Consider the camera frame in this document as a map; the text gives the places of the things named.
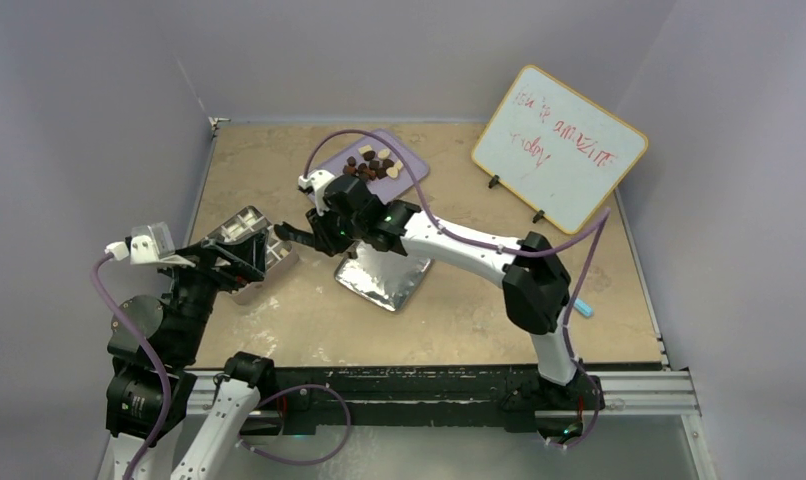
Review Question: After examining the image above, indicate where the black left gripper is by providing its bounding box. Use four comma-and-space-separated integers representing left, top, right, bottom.
157, 225, 266, 360

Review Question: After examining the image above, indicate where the pink divided chocolate tin box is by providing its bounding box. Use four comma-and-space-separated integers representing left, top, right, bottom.
207, 205, 301, 306

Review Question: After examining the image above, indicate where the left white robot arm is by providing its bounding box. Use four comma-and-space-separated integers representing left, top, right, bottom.
90, 223, 269, 479

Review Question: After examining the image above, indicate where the silver square tin lid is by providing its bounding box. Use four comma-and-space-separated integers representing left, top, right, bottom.
334, 243, 433, 313

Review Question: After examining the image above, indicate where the yellow framed whiteboard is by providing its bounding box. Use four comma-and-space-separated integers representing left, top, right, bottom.
471, 65, 649, 234

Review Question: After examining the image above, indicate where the light blue marker pen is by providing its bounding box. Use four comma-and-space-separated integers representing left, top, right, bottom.
573, 298, 594, 318

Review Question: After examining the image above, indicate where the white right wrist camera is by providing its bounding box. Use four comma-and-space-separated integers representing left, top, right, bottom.
298, 169, 337, 216

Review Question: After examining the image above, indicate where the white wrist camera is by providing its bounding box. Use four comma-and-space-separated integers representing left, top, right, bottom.
104, 222, 182, 265
298, 169, 337, 216

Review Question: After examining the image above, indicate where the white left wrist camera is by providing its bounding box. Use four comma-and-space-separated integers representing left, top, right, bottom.
104, 222, 182, 265

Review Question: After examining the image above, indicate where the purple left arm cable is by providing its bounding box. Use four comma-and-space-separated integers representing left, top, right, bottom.
90, 255, 353, 480

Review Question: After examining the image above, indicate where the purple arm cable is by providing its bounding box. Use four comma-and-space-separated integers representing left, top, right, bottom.
90, 255, 353, 480
302, 129, 613, 452

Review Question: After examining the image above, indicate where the aluminium frame rail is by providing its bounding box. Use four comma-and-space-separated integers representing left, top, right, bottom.
114, 367, 702, 419

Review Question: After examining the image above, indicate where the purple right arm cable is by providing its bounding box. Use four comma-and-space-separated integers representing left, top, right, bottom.
302, 129, 613, 452

